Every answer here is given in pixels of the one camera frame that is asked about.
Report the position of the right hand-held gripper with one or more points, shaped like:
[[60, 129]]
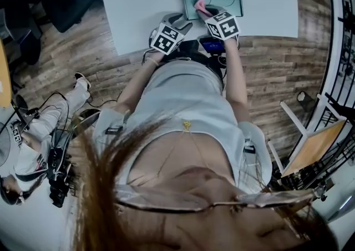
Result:
[[223, 26]]

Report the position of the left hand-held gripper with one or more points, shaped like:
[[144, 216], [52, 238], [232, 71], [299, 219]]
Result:
[[166, 39]]

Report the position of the pink cloth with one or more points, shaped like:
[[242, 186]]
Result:
[[201, 7]]

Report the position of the person's right forearm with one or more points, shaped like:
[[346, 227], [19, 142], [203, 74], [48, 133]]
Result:
[[235, 83]]

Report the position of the person's left forearm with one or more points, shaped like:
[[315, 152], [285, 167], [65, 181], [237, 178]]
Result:
[[133, 89]]

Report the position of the black chest-mounted screen device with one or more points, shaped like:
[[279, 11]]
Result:
[[210, 44]]

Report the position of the light wristband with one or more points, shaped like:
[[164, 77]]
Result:
[[152, 62]]

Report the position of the person's grey shirt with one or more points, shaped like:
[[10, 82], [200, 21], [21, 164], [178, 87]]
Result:
[[183, 94]]

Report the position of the black office chair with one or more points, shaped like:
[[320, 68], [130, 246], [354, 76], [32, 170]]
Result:
[[66, 5]]

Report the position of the black mesh waste bin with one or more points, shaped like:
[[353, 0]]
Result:
[[306, 101]]

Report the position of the dark round stool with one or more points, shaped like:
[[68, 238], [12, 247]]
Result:
[[88, 116]]

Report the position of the wooden table with white legs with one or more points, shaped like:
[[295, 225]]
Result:
[[316, 147]]

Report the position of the thin-framed eyeglasses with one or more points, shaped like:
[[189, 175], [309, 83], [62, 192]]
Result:
[[155, 200]]

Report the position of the round yellow wooden table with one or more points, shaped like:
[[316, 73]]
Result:
[[5, 77]]

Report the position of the black equipment pile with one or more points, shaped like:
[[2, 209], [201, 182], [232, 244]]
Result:
[[59, 188]]

